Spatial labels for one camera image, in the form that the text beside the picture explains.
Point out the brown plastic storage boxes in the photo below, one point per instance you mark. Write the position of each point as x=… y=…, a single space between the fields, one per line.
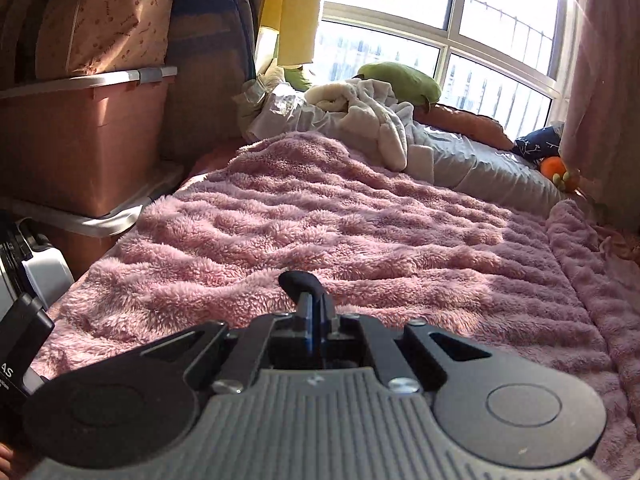
x=85 y=140

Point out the navy patterned pillow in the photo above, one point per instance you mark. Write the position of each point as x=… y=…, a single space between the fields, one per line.
x=542 y=142

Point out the grey duvet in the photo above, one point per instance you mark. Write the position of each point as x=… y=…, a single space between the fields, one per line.
x=480 y=165

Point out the brown fabric storage bag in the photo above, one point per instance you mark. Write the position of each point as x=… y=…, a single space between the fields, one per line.
x=15 y=35

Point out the green plush pillow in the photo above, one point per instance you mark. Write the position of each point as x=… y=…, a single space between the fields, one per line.
x=400 y=80

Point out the pink fluffy blanket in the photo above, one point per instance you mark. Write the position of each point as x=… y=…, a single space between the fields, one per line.
x=350 y=220

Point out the pink plastic storage box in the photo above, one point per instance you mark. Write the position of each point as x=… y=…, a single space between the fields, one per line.
x=86 y=255

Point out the orange plush toy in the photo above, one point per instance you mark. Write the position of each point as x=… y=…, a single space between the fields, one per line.
x=552 y=167

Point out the yellow curtain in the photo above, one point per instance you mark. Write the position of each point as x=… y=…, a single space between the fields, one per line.
x=295 y=5

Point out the rust brown pillow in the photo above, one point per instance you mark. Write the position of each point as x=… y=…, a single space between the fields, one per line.
x=465 y=122

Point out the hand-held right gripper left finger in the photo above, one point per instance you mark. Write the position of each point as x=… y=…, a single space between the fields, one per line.
x=311 y=331

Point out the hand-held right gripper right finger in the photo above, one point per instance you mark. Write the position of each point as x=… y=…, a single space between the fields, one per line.
x=326 y=329

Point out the white-framed window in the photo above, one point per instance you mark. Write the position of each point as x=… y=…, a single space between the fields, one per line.
x=450 y=10

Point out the cream fleece blanket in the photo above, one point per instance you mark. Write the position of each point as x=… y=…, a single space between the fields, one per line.
x=370 y=120

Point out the pink sheer curtain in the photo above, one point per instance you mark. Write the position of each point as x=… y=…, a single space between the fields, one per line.
x=605 y=85

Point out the floral fabric storage bag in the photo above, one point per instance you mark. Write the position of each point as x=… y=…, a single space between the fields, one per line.
x=110 y=25

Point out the grey-blue padded cushion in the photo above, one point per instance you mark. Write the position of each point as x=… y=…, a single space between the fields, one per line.
x=210 y=70

